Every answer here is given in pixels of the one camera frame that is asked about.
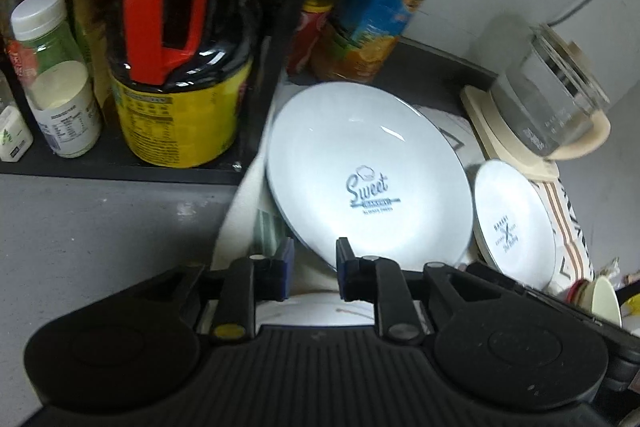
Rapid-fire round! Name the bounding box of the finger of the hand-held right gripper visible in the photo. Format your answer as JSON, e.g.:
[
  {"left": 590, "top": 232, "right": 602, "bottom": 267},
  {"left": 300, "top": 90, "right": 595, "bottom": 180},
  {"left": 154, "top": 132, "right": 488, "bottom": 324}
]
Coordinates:
[{"left": 466, "top": 262, "right": 584, "bottom": 309}]

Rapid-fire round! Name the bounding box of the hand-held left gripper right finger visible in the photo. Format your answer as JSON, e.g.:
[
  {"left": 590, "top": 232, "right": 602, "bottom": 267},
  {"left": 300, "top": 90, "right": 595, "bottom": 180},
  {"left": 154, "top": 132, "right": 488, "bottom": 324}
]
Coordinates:
[{"left": 335, "top": 236, "right": 470, "bottom": 340}]

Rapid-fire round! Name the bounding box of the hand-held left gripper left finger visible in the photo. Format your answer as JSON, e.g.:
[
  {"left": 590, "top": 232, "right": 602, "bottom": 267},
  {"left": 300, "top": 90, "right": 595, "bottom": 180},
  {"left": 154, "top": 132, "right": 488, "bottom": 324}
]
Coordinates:
[{"left": 167, "top": 237, "right": 296, "bottom": 340}]

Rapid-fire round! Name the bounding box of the small white printed plate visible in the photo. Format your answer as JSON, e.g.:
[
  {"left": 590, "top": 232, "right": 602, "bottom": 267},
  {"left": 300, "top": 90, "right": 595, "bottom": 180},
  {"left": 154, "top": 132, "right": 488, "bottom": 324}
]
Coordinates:
[{"left": 472, "top": 159, "right": 557, "bottom": 291}]

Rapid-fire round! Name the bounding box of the pale green printed bowl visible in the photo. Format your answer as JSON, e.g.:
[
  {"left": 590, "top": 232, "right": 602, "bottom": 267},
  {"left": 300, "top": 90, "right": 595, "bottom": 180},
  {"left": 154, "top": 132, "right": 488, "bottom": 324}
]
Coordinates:
[{"left": 580, "top": 276, "right": 624, "bottom": 329}]

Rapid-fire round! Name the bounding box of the large white blue-rimmed plate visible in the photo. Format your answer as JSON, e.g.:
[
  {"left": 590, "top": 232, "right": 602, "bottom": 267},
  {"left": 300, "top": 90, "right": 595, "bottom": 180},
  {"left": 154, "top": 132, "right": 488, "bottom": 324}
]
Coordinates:
[{"left": 265, "top": 81, "right": 474, "bottom": 274}]

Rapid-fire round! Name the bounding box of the patterned fringed table cloth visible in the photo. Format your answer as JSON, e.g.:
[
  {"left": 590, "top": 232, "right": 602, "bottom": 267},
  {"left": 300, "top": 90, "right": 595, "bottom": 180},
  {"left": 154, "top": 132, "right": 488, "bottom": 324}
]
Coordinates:
[{"left": 210, "top": 104, "right": 597, "bottom": 304}]

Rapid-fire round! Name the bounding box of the cream kettle base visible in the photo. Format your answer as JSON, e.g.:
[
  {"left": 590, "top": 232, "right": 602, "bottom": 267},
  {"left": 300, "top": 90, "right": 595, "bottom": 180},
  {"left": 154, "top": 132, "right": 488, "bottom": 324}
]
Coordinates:
[{"left": 460, "top": 84, "right": 561, "bottom": 182}]

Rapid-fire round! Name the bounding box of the black metal shelf rack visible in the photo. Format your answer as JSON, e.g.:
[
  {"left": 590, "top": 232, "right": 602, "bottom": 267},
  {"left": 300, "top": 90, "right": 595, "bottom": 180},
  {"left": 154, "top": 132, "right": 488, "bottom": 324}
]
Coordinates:
[{"left": 0, "top": 0, "right": 321, "bottom": 186}]

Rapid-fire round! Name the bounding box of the glass electric kettle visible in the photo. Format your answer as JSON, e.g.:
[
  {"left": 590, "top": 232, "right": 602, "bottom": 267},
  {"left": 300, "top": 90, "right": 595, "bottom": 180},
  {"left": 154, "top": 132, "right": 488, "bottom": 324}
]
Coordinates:
[{"left": 489, "top": 23, "right": 612, "bottom": 158}]

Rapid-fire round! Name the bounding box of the white-capped seasoning jar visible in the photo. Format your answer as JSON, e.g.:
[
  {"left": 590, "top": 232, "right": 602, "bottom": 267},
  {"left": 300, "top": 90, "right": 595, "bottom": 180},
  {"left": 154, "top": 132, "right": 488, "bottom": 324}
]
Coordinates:
[{"left": 11, "top": 0, "right": 104, "bottom": 158}]

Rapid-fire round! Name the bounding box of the small white box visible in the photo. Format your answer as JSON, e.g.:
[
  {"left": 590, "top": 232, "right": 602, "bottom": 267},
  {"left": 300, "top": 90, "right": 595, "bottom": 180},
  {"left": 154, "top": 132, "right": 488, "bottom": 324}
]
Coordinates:
[{"left": 0, "top": 104, "right": 34, "bottom": 163}]

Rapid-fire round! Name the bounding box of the small red label bottle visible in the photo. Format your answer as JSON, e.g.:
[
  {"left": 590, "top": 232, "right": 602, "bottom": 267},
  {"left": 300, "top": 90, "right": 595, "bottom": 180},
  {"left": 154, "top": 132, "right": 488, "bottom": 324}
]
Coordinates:
[{"left": 2, "top": 34, "right": 32, "bottom": 108}]

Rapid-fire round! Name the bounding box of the soy sauce bottle red handle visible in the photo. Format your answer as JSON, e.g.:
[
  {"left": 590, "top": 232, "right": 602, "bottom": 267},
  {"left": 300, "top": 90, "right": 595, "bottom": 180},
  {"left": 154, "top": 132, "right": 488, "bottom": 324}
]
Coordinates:
[{"left": 107, "top": 0, "right": 254, "bottom": 169}]

